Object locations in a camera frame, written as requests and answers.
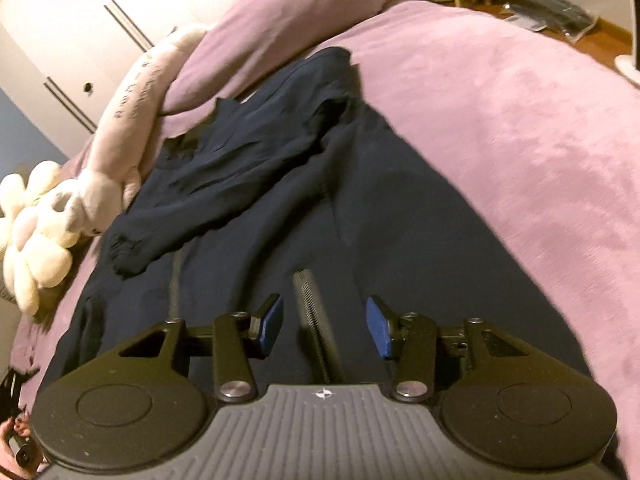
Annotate purple pillow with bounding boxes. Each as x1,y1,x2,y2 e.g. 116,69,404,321
161,0,388,117

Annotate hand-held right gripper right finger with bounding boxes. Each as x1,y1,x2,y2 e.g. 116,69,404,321
366,296,523,404

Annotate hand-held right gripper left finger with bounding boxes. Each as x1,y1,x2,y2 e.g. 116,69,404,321
117,294,284,404

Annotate white wardrobe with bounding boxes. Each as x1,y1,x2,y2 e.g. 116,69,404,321
0,0,266,137

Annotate black items in plastic bag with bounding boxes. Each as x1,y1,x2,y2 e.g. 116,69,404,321
502,0,601,44

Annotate navy blue garment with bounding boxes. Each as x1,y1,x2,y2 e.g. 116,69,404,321
50,46,593,397

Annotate purple bed blanket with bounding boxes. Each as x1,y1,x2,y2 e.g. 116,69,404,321
10,0,640,480

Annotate cream flower plush toy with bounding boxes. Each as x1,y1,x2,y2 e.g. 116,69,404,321
0,160,77,317

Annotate white object on floor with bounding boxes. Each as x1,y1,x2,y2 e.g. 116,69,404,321
614,53,640,87

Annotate long pink plush toy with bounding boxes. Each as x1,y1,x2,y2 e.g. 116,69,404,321
47,24,211,238

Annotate person's left hand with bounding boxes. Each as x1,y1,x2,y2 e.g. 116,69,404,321
0,407,32,448

